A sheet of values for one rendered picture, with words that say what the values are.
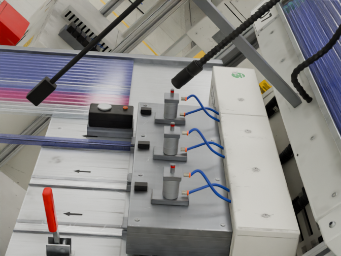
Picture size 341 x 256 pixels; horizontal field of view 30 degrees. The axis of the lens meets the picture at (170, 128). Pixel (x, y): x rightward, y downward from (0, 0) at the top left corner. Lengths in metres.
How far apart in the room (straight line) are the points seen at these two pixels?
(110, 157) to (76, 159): 0.06
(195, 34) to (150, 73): 0.86
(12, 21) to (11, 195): 0.50
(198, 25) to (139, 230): 1.44
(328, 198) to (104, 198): 0.35
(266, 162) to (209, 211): 0.13
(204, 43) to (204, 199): 1.38
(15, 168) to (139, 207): 1.70
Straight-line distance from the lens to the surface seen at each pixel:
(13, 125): 2.42
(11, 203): 1.56
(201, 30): 2.19
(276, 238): 0.81
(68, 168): 1.02
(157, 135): 1.00
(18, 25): 1.81
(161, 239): 0.82
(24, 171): 2.52
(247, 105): 1.08
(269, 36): 1.24
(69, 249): 0.83
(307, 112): 0.95
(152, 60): 1.39
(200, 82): 1.33
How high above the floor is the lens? 1.50
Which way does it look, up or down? 20 degrees down
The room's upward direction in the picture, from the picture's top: 51 degrees clockwise
